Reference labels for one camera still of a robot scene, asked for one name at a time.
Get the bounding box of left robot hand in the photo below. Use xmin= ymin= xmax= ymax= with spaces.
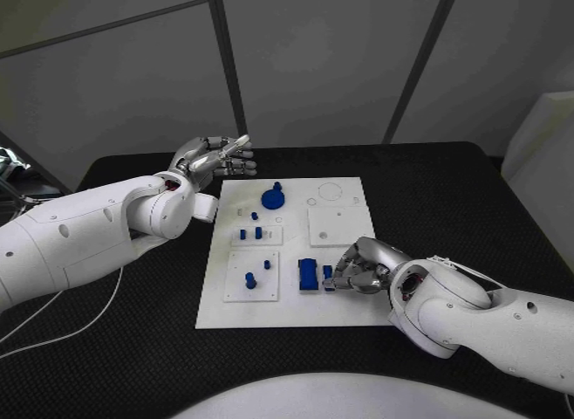
xmin=166 ymin=134 xmax=261 ymax=194

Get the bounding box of white task board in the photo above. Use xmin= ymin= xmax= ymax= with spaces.
xmin=193 ymin=176 xmax=395 ymax=330

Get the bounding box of large blue block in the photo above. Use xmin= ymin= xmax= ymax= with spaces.
xmin=297 ymin=258 xmax=320 ymax=292

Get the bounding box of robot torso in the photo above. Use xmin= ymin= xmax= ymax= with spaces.
xmin=170 ymin=372 xmax=533 ymax=419

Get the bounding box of large blue gear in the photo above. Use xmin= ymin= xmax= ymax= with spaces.
xmin=261 ymin=189 xmax=287 ymax=210

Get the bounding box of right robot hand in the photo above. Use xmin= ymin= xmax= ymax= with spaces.
xmin=321 ymin=236 xmax=413 ymax=295

